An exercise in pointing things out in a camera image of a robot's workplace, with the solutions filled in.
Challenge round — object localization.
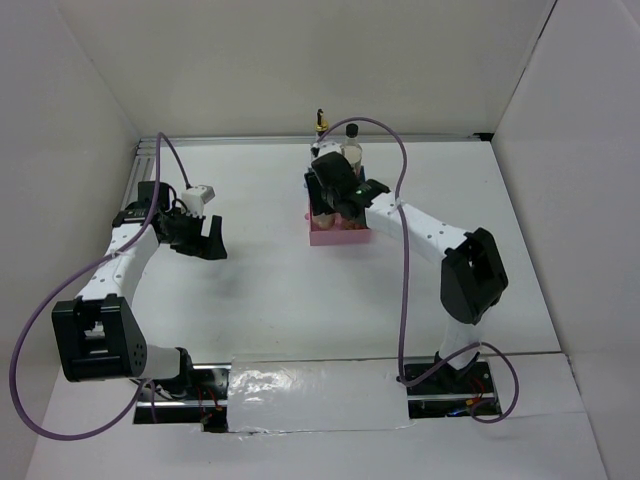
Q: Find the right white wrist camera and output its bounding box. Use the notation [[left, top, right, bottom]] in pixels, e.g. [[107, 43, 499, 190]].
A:
[[311, 140, 342, 159]]

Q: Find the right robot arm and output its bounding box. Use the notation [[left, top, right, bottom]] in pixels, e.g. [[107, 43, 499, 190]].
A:
[[305, 145, 508, 392]]

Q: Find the soy sauce bottle red label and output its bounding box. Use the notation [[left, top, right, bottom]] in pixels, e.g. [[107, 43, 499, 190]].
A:
[[341, 123, 363, 177]]

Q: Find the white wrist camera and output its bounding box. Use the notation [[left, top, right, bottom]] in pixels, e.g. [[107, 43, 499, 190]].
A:
[[180, 185, 215, 217], [311, 140, 342, 159]]

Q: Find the aluminium rail frame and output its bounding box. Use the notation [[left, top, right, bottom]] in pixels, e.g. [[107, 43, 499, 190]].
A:
[[75, 132, 494, 365]]

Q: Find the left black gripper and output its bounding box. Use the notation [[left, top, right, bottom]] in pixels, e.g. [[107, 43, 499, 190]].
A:
[[162, 207, 228, 261]]

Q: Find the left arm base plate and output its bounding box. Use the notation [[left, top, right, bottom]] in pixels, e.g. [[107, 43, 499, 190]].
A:
[[133, 364, 230, 433]]

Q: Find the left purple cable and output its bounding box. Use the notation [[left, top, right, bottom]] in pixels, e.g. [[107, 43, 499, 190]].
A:
[[8, 131, 194, 442]]

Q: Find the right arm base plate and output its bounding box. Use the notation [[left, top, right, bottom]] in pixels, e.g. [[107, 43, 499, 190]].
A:
[[406, 361, 502, 420]]

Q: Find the spice jar pink cap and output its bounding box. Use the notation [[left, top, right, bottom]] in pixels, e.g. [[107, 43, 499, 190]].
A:
[[312, 213, 336, 230]]

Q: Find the blue plastic drawer box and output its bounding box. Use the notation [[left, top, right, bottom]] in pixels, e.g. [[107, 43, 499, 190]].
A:
[[302, 167, 366, 190]]

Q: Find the purple cable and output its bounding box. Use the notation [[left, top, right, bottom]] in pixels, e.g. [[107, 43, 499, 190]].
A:
[[313, 117, 519, 426], [8, 131, 194, 442]]

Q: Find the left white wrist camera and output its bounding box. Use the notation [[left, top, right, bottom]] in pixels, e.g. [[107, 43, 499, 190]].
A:
[[180, 185, 215, 217]]

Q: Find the glass oil bottle gold spout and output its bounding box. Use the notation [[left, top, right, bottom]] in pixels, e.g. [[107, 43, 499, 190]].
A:
[[313, 108, 329, 145]]

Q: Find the pink plastic drawer box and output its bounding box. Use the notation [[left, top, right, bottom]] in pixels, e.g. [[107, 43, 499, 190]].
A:
[[305, 197, 373, 247]]

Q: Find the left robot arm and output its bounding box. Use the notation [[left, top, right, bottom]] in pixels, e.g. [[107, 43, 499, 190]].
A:
[[52, 181, 227, 399]]

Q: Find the round spice jar black cap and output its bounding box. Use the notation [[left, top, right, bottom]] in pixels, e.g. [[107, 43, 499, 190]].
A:
[[341, 216, 367, 231]]

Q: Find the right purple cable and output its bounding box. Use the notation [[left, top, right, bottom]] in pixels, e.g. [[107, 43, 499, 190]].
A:
[[313, 117, 519, 426]]

